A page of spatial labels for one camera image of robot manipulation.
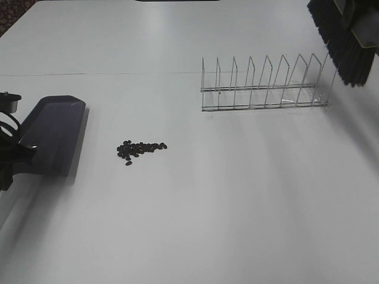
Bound metal wire rack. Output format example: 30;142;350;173
200;54;338;112

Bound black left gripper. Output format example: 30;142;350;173
1;92;37;191

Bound pile of coffee beans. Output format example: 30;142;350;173
116;140;168;166

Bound black cables on left arm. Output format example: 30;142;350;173
0;111;22;143

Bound purple plastic dustpan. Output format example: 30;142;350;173
14;95;86;176

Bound purple brush with black bristles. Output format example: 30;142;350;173
307;1;378;87

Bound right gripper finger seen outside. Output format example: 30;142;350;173
352;6;378;49

